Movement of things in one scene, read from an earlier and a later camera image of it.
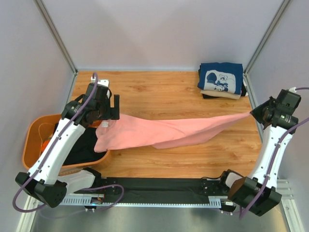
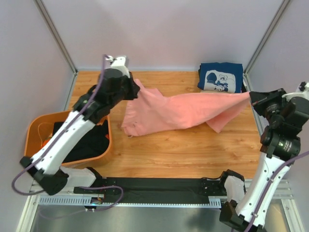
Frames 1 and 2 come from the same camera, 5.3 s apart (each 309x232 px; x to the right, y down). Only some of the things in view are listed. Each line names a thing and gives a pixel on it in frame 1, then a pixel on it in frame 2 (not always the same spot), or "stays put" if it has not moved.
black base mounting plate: [162, 190] stays put
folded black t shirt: [243, 93] stays put
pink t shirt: [129, 131] -> [152, 112]
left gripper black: [112, 113] -> [134, 88]
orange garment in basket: [45, 143] stays put
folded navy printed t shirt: [225, 77] stays put
